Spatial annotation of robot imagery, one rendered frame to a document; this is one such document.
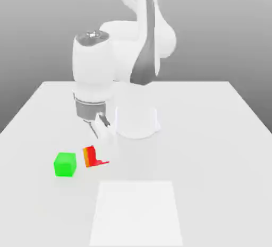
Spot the small red cube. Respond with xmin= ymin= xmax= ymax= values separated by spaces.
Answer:
xmin=82 ymin=144 xmax=111 ymax=168

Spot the small green cube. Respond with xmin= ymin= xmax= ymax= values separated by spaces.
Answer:
xmin=53 ymin=151 xmax=77 ymax=177

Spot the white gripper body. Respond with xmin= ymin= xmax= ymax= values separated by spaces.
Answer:
xmin=83 ymin=119 xmax=115 ymax=146

